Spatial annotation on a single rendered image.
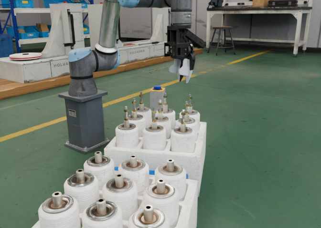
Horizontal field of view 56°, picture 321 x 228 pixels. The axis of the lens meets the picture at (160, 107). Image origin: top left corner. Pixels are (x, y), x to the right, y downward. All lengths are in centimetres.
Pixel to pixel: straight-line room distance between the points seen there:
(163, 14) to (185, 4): 374
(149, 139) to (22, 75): 206
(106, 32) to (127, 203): 96
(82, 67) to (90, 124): 30
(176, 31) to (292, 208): 78
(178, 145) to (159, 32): 367
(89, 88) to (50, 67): 166
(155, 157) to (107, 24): 71
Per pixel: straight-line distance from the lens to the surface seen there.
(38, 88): 310
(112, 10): 154
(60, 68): 331
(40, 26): 657
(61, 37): 351
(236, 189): 135
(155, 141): 122
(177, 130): 123
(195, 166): 120
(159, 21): 482
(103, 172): 98
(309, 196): 139
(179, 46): 109
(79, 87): 160
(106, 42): 160
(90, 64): 160
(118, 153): 125
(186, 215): 88
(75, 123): 166
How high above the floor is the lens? 71
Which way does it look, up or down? 18 degrees down
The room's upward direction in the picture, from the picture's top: 1 degrees counter-clockwise
